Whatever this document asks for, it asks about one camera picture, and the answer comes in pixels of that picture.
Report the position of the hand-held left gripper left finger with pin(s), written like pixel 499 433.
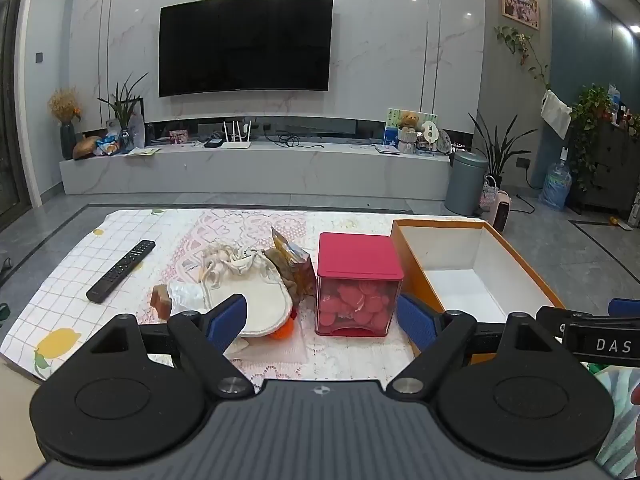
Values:
pixel 227 317

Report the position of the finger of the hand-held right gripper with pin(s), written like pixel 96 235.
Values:
pixel 625 307
pixel 555 317

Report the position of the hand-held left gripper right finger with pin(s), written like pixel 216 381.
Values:
pixel 417 322

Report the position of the clear plastic bag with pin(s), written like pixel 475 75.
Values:
pixel 187 294

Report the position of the orange cardboard box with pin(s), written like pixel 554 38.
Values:
pixel 450 280

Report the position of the orange knitted fruit toy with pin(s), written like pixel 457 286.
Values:
pixel 284 331

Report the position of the brown scouring sponge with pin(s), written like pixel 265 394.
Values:
pixel 161 302

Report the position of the brown fuzzy plush cloth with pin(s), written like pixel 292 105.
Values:
pixel 287 285

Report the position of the orange snack packet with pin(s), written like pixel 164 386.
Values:
pixel 295 260

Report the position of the pile of red rubber cups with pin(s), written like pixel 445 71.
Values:
pixel 357 305

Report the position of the small orange floor object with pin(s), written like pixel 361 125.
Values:
pixel 613 220

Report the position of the red lidded clear storage box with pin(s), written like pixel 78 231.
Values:
pixel 357 255

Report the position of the black remote control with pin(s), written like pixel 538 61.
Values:
pixel 120 272

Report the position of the pink space heater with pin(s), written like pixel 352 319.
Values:
pixel 501 210

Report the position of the blue water bottle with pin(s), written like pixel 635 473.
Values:
pixel 556 187

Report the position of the dark grey drawer cabinet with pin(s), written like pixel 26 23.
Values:
pixel 615 170

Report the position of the pink woven basket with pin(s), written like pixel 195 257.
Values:
pixel 489 195

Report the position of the grey trash bin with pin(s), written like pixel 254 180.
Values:
pixel 465 185

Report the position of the white marble television bench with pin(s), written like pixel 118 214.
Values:
pixel 250 167

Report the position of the white router with antennas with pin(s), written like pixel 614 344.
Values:
pixel 236 144

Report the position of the small black box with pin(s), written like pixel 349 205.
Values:
pixel 214 143

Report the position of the tall leafy potted plant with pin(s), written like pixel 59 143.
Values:
pixel 502 150

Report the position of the flat white tablet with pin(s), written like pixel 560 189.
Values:
pixel 386 149

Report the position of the decorative plate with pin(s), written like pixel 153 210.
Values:
pixel 444 141

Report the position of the green and white papers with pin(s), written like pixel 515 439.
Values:
pixel 142 151

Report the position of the pink photo card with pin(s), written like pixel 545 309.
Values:
pixel 178 137

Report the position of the white fan shaped ornament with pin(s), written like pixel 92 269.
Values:
pixel 430 132

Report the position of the green ivy plant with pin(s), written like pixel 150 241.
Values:
pixel 590 110

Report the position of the brown teddy bear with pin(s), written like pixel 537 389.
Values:
pixel 409 121

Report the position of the green painted picture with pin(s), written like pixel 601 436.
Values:
pixel 392 120

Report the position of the white hanging bag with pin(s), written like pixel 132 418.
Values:
pixel 556 112

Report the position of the colourful snack bags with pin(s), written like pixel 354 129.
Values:
pixel 107 145

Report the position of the white leaning panel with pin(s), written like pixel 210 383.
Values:
pixel 139 125

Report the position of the brown round object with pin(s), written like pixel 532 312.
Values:
pixel 86 147

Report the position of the green plant in glass vase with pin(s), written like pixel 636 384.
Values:
pixel 122 110

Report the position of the dark blue vase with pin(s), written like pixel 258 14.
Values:
pixel 67 142

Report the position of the dried yellow flowers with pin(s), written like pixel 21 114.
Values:
pixel 64 105

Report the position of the hanging vine plant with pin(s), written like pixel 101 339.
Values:
pixel 520 45

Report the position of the wooden framed picture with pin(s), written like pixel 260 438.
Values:
pixel 520 7

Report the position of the dark wall socket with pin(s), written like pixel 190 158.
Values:
pixel 523 163

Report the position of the black wall television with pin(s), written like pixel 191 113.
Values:
pixel 245 45

